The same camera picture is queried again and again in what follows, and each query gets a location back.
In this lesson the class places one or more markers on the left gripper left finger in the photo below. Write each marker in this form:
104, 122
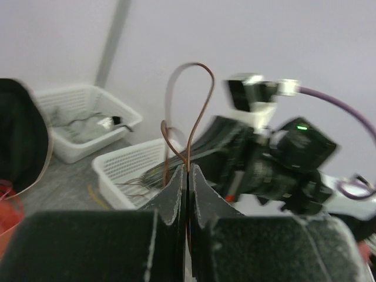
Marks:
147, 244

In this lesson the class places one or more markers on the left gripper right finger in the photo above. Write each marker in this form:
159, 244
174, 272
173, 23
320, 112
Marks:
230, 246

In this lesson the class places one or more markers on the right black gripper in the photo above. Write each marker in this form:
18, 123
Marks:
229, 159

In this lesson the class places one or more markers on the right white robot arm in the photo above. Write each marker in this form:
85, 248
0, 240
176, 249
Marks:
291, 175

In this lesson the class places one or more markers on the near right white basket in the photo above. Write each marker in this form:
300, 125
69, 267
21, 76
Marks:
120, 173

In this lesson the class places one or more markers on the white basket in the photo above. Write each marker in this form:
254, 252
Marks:
120, 173
86, 97

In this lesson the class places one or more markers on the far right white basket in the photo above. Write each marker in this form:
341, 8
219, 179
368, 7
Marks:
86, 97

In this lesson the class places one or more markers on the orange square box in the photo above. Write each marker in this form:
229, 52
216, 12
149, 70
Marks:
12, 213

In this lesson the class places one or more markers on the grey adidas garment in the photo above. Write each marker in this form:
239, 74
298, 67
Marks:
82, 126

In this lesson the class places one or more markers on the black bucket hat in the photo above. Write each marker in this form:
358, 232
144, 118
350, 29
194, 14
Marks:
26, 143

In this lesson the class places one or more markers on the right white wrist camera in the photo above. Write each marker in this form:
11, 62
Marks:
254, 98

